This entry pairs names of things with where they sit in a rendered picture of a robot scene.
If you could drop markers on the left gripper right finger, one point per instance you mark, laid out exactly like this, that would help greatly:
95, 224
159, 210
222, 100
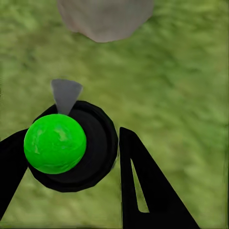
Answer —
166, 210

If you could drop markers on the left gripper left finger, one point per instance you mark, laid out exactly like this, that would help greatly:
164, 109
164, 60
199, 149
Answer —
12, 167

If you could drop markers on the tree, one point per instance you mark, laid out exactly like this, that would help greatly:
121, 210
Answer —
105, 20

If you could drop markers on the pesticide atomizer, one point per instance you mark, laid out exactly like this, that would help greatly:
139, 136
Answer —
73, 145

